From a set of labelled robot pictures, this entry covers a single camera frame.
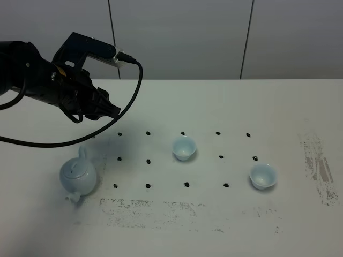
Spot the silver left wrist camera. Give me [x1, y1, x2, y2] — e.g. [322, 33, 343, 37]
[52, 32, 135, 69]

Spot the pale blue teacup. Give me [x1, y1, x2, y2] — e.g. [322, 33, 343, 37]
[249, 163, 277, 190]
[172, 135, 197, 161]

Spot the black left camera cable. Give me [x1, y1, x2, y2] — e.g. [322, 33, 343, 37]
[0, 52, 144, 148]

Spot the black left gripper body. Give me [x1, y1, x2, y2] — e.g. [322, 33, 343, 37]
[48, 62, 93, 123]

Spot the pale blue porcelain teapot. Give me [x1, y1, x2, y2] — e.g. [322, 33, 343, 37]
[59, 146, 98, 203]

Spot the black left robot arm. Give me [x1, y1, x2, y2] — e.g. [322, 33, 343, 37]
[1, 39, 120, 123]

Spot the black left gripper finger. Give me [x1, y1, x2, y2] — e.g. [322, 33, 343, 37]
[90, 87, 121, 118]
[83, 105, 103, 120]

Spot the pale blue teacup centre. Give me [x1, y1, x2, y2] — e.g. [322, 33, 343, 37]
[172, 135, 197, 161]

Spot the pale blue teacup right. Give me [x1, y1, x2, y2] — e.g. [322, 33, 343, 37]
[249, 163, 277, 190]

